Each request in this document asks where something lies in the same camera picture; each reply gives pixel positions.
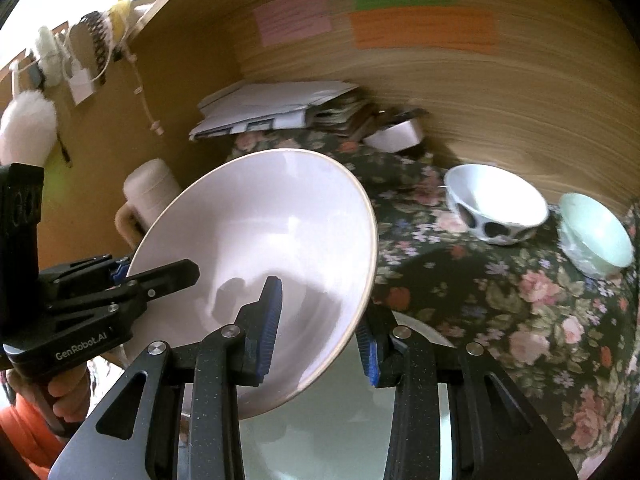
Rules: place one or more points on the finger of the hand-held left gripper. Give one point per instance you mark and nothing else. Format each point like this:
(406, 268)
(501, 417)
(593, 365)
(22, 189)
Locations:
(119, 270)
(165, 275)

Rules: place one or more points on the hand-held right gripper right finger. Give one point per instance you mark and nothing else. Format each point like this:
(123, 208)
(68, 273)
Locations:
(367, 355)

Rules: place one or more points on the hanging headbands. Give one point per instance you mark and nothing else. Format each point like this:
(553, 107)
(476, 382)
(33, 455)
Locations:
(100, 45)

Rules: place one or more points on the white charger plug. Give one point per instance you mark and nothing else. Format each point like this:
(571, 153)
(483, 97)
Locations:
(81, 87)

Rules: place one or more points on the mint green bowl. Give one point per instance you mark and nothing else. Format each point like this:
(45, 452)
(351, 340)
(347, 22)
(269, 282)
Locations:
(595, 235)

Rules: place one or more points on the white fluffy pom-pom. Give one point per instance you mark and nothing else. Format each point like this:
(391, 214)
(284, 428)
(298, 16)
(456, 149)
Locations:
(27, 125)

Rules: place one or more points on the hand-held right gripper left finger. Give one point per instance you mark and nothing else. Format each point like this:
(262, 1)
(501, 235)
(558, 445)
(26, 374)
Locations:
(270, 320)

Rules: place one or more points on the stack of notebooks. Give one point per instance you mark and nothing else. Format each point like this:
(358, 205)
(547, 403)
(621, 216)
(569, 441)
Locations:
(345, 115)

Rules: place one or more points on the stack of white papers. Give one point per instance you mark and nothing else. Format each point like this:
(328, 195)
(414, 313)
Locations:
(270, 105)

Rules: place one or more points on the white bowl with dark dots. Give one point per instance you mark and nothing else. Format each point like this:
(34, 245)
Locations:
(495, 200)

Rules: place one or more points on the orange sticky note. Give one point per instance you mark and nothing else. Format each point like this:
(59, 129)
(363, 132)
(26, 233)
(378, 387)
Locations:
(425, 30)

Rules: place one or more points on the mint green plate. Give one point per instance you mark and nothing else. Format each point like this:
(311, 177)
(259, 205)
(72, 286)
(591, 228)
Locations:
(320, 435)

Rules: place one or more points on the beige cylindrical cup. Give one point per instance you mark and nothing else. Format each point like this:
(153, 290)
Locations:
(150, 185)

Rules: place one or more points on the pink sticky note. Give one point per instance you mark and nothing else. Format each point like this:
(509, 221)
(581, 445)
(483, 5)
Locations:
(292, 15)

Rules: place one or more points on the yellow cloth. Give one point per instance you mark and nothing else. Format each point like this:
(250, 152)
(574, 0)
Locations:
(120, 12)

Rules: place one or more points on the person's left forearm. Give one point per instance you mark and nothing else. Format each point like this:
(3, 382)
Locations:
(25, 440)

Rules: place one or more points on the pink bowl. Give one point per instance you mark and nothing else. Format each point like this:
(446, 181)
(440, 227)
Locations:
(260, 220)

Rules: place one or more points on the small white box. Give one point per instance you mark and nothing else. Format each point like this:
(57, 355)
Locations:
(395, 135)

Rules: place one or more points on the floral tablecloth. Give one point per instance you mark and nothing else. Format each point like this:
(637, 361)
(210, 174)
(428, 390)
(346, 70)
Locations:
(500, 310)

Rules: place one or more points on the person's left hand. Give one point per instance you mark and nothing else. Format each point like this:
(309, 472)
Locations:
(67, 392)

